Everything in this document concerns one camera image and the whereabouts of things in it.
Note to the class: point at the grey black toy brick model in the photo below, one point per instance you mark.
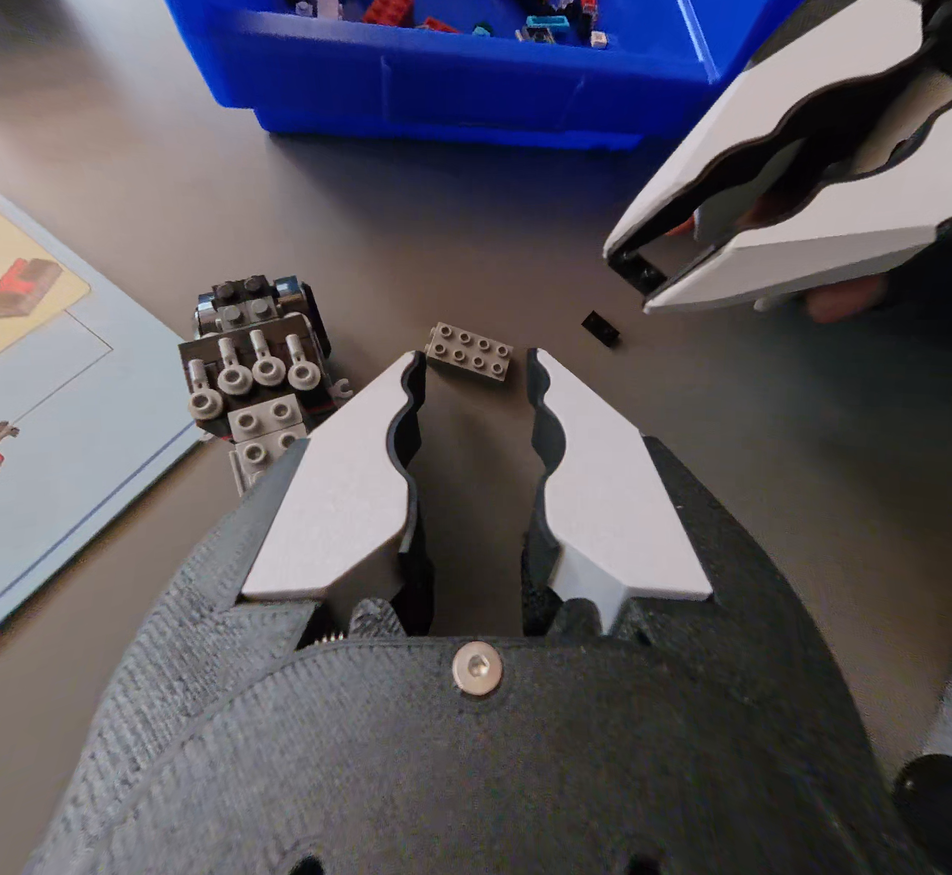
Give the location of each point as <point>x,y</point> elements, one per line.
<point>253,384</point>

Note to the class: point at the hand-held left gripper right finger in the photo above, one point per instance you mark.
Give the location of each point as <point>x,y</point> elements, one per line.
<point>625,518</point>

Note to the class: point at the person's right hand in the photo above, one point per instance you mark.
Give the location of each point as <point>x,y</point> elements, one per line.
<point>840,302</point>

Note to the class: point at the grey desk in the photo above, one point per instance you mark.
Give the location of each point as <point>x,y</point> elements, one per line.
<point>446,220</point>

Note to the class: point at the toy brick instruction booklet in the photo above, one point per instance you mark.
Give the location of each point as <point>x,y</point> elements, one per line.
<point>74,443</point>

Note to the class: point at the dark grey studded toy brick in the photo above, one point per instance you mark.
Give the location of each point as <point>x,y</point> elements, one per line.
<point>468,350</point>

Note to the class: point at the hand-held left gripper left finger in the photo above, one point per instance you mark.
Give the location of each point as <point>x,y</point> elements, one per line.
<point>335,518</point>

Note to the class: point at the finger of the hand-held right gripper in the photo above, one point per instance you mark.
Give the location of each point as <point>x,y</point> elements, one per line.
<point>855,220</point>
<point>781,79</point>

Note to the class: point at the small black toy brick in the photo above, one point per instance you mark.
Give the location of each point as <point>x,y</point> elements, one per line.
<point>639,272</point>
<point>601,329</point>

